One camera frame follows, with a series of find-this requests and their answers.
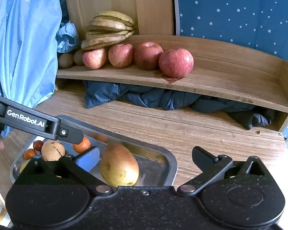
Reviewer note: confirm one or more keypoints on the blue polka-dot board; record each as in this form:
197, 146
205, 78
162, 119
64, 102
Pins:
257, 24

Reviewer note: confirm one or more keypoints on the dark blue jacket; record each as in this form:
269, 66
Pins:
247, 115

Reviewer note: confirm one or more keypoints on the steel tray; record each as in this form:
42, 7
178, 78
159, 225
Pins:
157, 165

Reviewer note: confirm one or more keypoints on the wooden curved shelf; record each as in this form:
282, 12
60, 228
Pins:
221, 70

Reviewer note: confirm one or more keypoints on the small orange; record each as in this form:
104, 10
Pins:
29, 154
83, 146

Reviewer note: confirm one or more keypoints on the brown kiwi, left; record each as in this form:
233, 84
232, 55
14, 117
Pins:
66, 60

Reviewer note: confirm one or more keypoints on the banana bunch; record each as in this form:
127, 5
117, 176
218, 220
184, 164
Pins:
106, 29

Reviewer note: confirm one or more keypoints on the light blue hanging garment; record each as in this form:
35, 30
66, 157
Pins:
32, 34

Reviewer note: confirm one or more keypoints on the striped pepino melon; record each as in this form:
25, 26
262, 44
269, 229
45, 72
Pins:
52, 150

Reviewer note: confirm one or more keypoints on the pale red apple, leftmost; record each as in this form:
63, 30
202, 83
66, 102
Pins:
95, 59

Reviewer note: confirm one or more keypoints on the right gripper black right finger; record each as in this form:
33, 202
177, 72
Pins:
213, 169

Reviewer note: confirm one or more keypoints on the brown kiwi,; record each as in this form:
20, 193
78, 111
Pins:
78, 57
66, 60

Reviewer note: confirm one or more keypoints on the green-red pear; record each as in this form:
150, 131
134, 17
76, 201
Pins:
118, 166

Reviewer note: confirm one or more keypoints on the red apple, rightmost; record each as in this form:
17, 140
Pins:
176, 63

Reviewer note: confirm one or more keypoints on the brown kiwi, right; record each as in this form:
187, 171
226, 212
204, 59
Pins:
78, 57

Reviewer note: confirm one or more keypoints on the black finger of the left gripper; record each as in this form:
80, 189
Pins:
70, 134

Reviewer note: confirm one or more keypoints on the cherry tomato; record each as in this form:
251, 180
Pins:
37, 145

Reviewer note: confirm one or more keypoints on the yellow lemon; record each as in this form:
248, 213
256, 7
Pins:
22, 167

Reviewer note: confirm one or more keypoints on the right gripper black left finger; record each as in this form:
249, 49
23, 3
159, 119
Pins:
77, 168

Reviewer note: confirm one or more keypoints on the wooden back panel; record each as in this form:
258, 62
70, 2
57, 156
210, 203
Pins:
152, 17

